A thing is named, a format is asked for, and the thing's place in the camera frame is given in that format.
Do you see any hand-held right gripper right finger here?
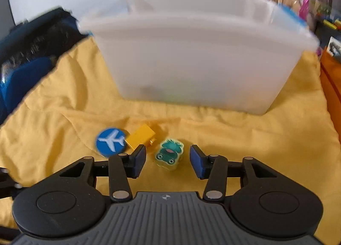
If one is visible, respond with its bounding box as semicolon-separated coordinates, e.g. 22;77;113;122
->
189;144;293;203

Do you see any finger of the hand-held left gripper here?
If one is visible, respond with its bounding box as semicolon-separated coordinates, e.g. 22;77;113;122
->
0;224;18;242
0;168;26;199

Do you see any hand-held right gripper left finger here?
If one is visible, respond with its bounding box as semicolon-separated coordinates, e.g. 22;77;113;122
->
59;144;147;203

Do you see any frog printed block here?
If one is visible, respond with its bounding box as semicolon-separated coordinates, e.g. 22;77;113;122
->
155;139;184;172

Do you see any white plastic storage bin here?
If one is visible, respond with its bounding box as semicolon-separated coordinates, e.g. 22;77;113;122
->
78;0;320;116

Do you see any yellow building brick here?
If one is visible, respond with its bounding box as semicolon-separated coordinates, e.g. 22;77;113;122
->
125;124;157;152

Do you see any blue airplane disc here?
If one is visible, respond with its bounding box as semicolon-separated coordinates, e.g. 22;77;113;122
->
96;128;126;158

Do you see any yellow blanket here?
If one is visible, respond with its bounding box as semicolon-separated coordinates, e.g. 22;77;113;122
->
0;38;341;237

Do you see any dark blue mesh stroller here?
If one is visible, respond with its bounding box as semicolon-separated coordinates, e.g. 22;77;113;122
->
0;6;92;125

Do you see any orange box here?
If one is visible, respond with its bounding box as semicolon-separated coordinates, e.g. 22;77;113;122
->
320;46;341;139

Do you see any small white box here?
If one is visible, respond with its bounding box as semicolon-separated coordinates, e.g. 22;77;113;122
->
326;36;341;63

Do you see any pink packet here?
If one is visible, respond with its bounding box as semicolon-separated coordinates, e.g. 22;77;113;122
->
300;0;311;20

